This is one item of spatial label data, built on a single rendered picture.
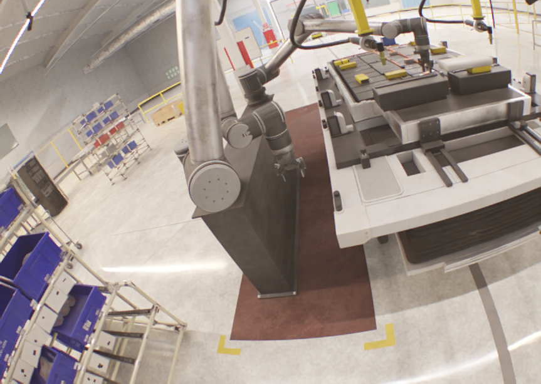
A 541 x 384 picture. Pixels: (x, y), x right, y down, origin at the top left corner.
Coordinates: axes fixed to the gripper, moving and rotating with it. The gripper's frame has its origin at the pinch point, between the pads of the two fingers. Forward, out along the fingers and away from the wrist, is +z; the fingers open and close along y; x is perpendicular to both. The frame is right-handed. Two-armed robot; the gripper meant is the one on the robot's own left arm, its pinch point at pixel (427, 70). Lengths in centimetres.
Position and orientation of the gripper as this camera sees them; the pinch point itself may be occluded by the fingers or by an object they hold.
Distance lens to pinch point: 196.8
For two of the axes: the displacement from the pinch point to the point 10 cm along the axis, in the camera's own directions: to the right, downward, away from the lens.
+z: 3.6, 7.7, 5.3
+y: -2.7, -4.6, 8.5
